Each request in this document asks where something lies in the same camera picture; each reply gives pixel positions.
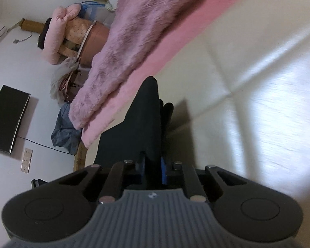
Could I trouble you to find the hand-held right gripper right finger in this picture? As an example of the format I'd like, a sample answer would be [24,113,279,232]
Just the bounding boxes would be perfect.
[160,157,248,203]

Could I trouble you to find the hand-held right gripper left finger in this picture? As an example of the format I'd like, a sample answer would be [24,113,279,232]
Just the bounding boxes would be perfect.
[57,152,147,204]

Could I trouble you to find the black pants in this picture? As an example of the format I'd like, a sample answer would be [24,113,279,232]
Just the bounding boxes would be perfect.
[94,76,175,172]

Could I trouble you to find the cardboard box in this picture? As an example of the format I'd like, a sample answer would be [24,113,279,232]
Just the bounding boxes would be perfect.
[73,141,89,173]

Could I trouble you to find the blue cloth pile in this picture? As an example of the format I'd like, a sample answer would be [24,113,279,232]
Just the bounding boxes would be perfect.
[51,103,83,156]

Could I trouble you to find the pink bed sheet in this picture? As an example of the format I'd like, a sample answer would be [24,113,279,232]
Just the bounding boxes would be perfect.
[81,0,266,149]

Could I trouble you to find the small black object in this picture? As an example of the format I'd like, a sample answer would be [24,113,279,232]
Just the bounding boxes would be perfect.
[31,179,46,190]

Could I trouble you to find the white plastic bag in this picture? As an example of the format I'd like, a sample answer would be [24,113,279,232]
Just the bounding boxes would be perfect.
[50,56,79,102]

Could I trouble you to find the pink fluffy blanket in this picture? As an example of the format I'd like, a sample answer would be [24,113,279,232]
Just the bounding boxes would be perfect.
[68,0,226,130]

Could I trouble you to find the brown chair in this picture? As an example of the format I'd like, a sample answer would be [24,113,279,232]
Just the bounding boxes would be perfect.
[59,18,110,68]

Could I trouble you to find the black television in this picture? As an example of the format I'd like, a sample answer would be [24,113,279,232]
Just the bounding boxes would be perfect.
[0,85,31,155]

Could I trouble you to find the pink plush cushion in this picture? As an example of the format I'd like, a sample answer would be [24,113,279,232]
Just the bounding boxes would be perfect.
[40,4,82,65]

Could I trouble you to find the wooden cylinder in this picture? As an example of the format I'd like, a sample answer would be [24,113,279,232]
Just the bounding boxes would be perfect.
[19,18,45,33]

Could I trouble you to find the black television cable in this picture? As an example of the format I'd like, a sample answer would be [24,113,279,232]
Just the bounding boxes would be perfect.
[17,135,76,156]

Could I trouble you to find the white wall socket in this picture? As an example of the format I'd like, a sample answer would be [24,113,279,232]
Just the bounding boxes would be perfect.
[20,148,33,173]

